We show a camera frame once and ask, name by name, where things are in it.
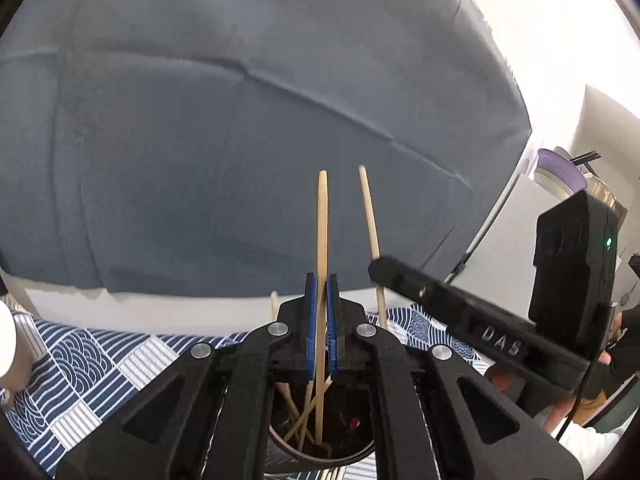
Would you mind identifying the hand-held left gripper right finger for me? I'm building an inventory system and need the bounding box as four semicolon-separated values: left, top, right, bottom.
325;274;585;480

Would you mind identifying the purple basket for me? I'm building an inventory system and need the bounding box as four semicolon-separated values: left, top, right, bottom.
534;148;587;196

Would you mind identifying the person's right hand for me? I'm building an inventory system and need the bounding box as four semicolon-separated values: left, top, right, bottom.
486;365;577;434

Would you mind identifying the metal pot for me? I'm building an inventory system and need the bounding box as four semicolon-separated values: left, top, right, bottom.
582;172;629;222

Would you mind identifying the single wooden chopstick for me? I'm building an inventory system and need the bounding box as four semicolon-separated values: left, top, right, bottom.
316;170;331;448
358;165;388;328

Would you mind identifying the bunch of wooden chopsticks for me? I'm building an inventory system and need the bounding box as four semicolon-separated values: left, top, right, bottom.
270;291;351;480

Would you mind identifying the grey padded headboard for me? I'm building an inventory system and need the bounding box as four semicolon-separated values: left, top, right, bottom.
0;0;533;303

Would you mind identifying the black cylindrical utensil holder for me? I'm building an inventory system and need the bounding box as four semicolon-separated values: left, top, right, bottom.
265;382;381;480

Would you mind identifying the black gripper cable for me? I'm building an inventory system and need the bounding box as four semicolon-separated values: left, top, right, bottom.
562;305;613;441

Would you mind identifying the beige cup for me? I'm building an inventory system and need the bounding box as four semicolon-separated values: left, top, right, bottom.
0;305;33;406

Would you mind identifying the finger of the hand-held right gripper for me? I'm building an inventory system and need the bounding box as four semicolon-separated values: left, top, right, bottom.
367;255;467;329

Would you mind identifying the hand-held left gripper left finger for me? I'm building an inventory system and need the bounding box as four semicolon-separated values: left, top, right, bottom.
54;272;319;480

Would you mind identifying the blue white patterned tablecloth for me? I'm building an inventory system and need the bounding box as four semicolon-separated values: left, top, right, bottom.
0;305;496;480

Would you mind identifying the person's right forearm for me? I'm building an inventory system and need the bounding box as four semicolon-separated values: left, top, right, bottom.
559;419;628;480

